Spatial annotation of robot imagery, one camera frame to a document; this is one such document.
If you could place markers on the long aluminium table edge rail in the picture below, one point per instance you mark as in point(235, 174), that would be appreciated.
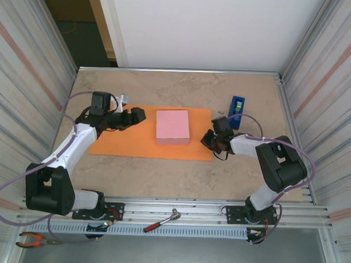
point(178, 70)

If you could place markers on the pink gift box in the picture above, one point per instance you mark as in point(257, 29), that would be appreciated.
point(172, 127)

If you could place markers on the green tape roll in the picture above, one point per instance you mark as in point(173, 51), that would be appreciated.
point(238, 106)

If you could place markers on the stepped aluminium table side rail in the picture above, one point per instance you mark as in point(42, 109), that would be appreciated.
point(287, 113)

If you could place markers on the wide aluminium mounting rail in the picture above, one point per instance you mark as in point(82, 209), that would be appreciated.
point(201, 209)

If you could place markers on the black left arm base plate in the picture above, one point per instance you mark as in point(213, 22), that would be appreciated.
point(116, 207)

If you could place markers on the blue tape dispenser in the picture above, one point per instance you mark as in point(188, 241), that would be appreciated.
point(232, 122)

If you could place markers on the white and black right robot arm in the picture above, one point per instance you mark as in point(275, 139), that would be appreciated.
point(245, 144)

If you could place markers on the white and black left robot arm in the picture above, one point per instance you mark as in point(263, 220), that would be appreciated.
point(76, 144)

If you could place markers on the black power connector module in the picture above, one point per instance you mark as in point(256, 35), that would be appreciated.
point(255, 235)
point(97, 228)

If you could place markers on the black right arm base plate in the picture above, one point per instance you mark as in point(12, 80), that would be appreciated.
point(233, 215)

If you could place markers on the orange cloth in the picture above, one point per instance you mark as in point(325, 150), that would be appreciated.
point(128, 144)

